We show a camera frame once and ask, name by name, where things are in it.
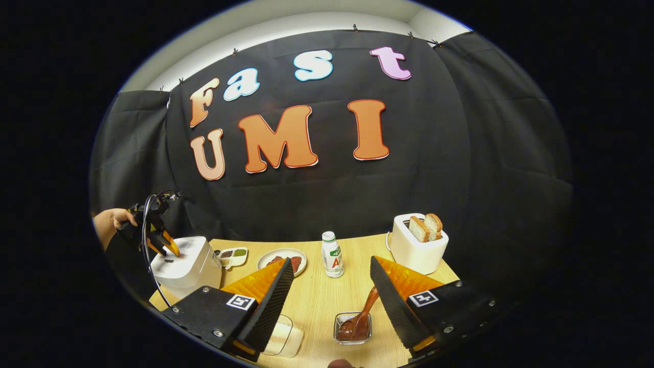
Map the row of black cloth clips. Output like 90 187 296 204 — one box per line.
158 23 442 95

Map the white round plate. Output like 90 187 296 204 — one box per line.
257 248 308 277

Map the white rice cooker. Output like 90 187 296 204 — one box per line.
150 236 223 300

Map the white drink bottle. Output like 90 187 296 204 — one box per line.
321 231 344 279

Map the white toaster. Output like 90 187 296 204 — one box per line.
389 213 449 275

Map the toast bread slice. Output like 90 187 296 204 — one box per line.
409 216 431 243
425 213 443 241

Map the clear container of rice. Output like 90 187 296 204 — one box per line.
263 314 304 358

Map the brown wooden spoon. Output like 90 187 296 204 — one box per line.
337 286 380 341

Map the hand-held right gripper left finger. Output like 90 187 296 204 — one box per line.
161 257 295 362

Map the white divided bean dish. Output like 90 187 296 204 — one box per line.
215 247 249 270

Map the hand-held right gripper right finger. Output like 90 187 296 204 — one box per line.
370 256 499 358

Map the wire chopstick holder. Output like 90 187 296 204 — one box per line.
334 312 372 346

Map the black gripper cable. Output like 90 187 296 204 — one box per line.
142 191 175 308

